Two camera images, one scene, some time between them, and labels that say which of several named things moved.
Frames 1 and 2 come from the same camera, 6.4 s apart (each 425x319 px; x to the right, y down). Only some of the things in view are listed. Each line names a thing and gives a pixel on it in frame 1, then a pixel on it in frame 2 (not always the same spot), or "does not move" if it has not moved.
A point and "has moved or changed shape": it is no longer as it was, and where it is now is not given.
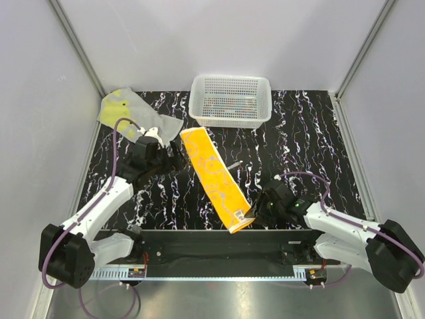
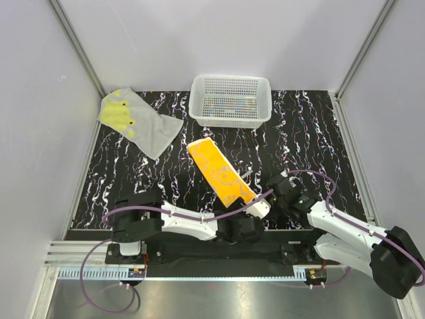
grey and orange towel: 216,179 has moved or changed shape
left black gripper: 178,161 -> 247,215
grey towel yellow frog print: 123,114 does not move
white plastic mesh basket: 230,101 does not move
